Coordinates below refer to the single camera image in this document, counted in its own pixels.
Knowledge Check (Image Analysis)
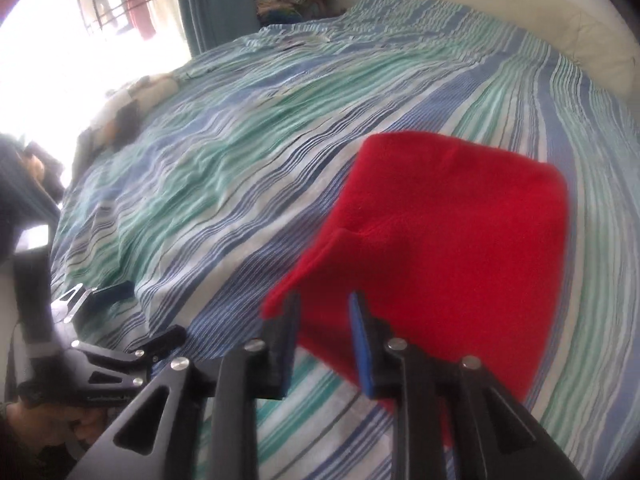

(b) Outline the red sweater with white print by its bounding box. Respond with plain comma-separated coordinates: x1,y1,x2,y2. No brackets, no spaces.
260,130,572,449

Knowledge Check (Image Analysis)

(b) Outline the person's left hand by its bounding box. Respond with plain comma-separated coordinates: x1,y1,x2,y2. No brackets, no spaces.
6,401,107,454

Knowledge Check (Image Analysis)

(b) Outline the striped blue green bedspread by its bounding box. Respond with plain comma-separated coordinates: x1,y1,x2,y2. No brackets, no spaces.
52,0,639,479

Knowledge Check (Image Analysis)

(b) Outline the patchwork cushion bench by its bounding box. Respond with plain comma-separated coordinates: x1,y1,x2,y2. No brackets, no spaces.
72,74,179,181

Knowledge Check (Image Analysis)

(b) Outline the red hanging garment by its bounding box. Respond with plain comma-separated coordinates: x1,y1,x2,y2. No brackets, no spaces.
125,0,156,40

